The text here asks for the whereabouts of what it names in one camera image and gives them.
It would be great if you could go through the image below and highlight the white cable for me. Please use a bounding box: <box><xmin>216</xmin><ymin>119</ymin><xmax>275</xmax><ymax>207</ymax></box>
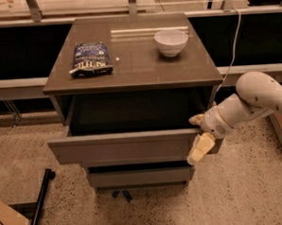
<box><xmin>210</xmin><ymin>6</ymin><xmax>246</xmax><ymax>95</ymax></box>

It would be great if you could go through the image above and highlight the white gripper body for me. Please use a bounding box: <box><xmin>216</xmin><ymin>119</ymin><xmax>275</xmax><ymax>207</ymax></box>
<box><xmin>201</xmin><ymin>106</ymin><xmax>233</xmax><ymax>139</ymax></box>

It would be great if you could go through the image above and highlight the grey top drawer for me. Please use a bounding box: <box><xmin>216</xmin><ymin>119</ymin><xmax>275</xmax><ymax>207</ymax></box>
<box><xmin>49</xmin><ymin>91</ymin><xmax>201</xmax><ymax>167</ymax></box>

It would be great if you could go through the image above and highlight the metal railing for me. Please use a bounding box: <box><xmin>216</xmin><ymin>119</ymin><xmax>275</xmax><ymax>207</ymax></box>
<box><xmin>0</xmin><ymin>0</ymin><xmax>282</xmax><ymax>101</ymax></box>

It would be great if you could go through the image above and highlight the white ceramic bowl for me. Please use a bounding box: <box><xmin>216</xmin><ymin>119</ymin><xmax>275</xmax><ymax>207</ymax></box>
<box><xmin>154</xmin><ymin>29</ymin><xmax>188</xmax><ymax>57</ymax></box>

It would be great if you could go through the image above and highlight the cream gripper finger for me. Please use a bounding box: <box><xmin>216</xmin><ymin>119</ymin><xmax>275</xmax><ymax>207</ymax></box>
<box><xmin>187</xmin><ymin>132</ymin><xmax>216</xmax><ymax>165</ymax></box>
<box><xmin>188</xmin><ymin>114</ymin><xmax>203</xmax><ymax>127</ymax></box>

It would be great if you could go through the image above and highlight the grey bottom drawer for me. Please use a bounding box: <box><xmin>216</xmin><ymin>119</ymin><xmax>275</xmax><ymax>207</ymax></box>
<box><xmin>87</xmin><ymin>166</ymin><xmax>194</xmax><ymax>188</ymax></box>

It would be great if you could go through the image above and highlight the grey drawer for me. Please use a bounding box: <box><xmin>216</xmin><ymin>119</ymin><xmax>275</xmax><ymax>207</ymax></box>
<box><xmin>49</xmin><ymin>91</ymin><xmax>201</xmax><ymax>167</ymax></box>
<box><xmin>87</xmin><ymin>166</ymin><xmax>194</xmax><ymax>188</ymax></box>

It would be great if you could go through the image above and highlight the black metal stand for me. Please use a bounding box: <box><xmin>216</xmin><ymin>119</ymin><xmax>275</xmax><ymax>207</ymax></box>
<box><xmin>10</xmin><ymin>168</ymin><xmax>55</xmax><ymax>225</ymax></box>

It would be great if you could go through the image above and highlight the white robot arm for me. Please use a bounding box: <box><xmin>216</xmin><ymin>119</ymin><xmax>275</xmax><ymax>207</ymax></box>
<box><xmin>187</xmin><ymin>71</ymin><xmax>282</xmax><ymax>165</ymax></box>

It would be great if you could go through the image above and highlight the blue chip bag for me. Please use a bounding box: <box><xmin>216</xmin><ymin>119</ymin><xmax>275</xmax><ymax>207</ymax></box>
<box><xmin>70</xmin><ymin>43</ymin><xmax>114</xmax><ymax>78</ymax></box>

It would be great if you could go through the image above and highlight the grey drawer cabinet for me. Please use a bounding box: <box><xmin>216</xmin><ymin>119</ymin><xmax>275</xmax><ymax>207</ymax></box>
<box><xmin>44</xmin><ymin>14</ymin><xmax>221</xmax><ymax>191</ymax></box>

